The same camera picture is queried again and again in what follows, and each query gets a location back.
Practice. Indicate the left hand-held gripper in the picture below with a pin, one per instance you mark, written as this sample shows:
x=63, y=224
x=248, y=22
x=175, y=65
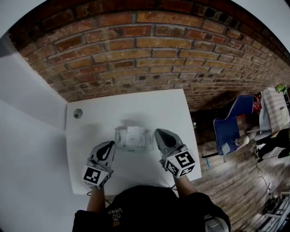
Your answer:
x=97, y=165

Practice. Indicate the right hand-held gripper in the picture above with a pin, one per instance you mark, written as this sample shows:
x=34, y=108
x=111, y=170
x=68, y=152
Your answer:
x=176, y=160

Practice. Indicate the white wet wipes pack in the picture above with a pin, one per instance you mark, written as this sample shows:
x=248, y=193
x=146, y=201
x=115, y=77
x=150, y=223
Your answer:
x=133, y=138

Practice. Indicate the person's right forearm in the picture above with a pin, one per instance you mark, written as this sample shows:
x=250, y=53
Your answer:
x=184, y=185

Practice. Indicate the person's left forearm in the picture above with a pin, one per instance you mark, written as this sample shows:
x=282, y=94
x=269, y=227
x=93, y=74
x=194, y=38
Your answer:
x=96, y=199

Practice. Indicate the teal stick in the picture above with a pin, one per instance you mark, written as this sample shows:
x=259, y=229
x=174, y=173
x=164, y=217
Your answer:
x=207, y=163

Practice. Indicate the grey card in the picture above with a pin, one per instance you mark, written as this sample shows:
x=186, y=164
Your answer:
x=225, y=148

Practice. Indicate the person's black shirt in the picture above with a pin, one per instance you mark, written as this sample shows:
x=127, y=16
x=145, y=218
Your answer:
x=154, y=208

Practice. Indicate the blue chair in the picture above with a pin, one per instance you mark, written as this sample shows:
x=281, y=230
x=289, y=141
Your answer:
x=226, y=129

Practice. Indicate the beige bottle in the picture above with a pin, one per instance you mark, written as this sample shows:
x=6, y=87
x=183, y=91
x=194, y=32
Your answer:
x=244, y=140

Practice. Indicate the pale blue cloth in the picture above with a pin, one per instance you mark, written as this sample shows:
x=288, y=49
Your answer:
x=264, y=122

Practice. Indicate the red bag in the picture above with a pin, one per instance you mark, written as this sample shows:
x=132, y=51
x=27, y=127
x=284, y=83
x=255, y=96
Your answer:
x=257, y=104

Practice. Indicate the checkered cloth covered table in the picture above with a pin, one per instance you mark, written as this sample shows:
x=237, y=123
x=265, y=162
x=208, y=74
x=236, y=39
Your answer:
x=275, y=106

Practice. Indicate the grey metal rack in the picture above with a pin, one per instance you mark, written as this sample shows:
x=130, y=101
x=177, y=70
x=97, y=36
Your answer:
x=281, y=210

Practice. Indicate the green toy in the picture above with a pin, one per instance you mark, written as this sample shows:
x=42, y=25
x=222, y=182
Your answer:
x=280, y=88

